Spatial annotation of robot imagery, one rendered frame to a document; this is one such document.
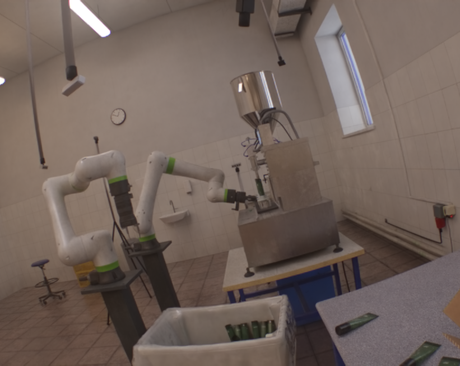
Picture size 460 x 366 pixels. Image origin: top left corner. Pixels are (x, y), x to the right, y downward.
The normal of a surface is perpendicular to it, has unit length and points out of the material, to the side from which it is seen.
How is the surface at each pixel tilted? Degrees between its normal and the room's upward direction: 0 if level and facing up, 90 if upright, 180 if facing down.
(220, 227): 90
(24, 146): 90
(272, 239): 90
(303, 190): 90
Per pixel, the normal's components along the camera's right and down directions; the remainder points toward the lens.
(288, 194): 0.00, 0.05
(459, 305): -0.33, -0.24
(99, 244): 0.55, -0.12
